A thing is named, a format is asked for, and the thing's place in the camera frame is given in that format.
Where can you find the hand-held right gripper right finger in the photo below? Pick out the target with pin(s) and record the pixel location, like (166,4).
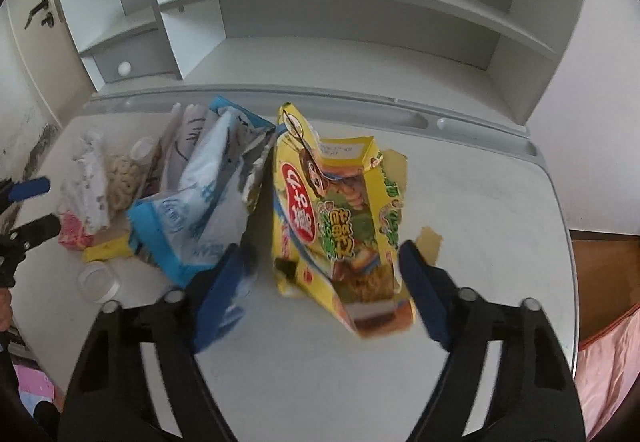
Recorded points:
(425,294)

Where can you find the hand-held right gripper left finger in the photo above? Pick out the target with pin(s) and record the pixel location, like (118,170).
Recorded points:
(222,294)

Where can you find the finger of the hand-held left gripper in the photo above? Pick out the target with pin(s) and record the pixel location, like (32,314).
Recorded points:
(30,189)
(37,230)

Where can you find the blue and white snack bag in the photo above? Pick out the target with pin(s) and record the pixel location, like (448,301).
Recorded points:
(200,202)

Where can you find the torn yellow snack box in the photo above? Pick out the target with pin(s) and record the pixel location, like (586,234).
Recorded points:
(330,222)

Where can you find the small red and pink packet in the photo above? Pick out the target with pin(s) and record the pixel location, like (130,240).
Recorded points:
(74,233)

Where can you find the crumpled white plastic wrapper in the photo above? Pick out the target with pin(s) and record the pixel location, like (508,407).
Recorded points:
(87,182)

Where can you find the yellow wrapper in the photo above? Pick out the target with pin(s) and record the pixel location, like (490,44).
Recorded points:
(107,249)

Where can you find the small white plastic cup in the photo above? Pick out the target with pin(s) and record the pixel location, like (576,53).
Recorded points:
(97,283)

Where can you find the clear jar of round snacks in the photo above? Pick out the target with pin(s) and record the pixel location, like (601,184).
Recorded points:
(125,177)

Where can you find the white door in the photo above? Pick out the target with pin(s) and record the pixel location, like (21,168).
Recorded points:
(35,66)

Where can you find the pink printed cloth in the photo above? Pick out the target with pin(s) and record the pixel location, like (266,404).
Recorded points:
(35,382)

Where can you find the white round drawer knob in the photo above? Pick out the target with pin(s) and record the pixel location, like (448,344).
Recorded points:
(124,68)

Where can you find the grey drawer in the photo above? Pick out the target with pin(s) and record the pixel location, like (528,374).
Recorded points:
(140,59)

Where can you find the white desk shelf unit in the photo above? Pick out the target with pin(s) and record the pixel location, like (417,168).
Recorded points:
(350,11)

